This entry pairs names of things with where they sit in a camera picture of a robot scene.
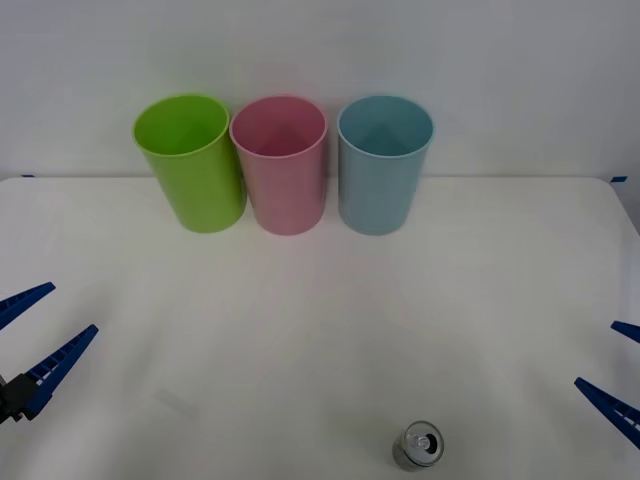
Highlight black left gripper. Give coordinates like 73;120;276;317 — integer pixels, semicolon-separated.
0;282;100;427

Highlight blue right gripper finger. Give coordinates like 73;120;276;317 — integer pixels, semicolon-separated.
610;320;640;344
573;377;640;437

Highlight silver drink can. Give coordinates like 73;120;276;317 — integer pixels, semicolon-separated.
391;420;445;471

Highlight green plastic bin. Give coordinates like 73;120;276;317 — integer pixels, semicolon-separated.
132;92;248;234

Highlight pink plastic bin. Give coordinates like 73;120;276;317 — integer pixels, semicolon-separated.
229;95;329;236

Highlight pale blue plastic bin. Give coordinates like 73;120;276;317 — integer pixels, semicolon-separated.
336;94;435;236

